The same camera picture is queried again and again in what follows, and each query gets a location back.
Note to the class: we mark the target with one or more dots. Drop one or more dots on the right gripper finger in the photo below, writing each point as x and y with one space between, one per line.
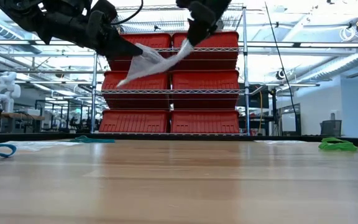
200 21

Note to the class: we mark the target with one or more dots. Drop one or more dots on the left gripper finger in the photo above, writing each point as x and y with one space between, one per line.
120 48
109 12

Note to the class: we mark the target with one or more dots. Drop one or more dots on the thin teal rubber band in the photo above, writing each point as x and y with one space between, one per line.
104 141
82 139

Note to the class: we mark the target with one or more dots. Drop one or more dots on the thick blue rubber band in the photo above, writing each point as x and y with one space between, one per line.
14 150

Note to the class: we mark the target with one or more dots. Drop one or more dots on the green rubber band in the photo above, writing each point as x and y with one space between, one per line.
325 141
337 147

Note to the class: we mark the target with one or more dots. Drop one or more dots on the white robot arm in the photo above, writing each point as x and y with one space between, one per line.
6 90

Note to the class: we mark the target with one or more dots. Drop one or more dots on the red plastic bin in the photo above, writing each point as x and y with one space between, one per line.
163 40
222 56
204 81
135 121
154 82
204 121

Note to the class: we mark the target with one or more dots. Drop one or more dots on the black monitor screen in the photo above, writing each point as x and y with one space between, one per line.
253 101

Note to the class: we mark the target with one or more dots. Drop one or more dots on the wooden workbench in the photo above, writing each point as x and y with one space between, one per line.
11 115

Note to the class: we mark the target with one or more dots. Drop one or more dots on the black aluminium table frame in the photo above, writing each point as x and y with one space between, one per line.
179 137

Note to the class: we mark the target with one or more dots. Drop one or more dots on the black stand post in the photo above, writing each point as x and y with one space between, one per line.
274 112

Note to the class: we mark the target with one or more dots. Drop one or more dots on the silver ceiling duct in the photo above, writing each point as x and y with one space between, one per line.
346 63

